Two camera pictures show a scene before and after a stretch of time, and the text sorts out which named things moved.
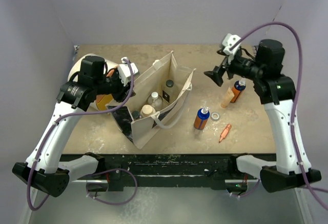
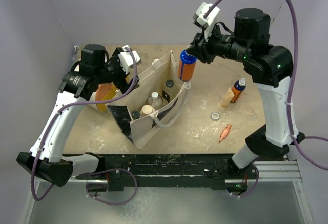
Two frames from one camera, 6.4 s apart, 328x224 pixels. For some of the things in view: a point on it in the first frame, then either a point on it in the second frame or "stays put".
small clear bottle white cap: (155, 100) stays put
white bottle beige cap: (147, 110) stays put
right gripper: (217, 73) → (201, 47)
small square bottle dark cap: (136, 114) stays put
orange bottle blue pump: (201, 119) → (186, 66)
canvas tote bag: (160, 96) stays put
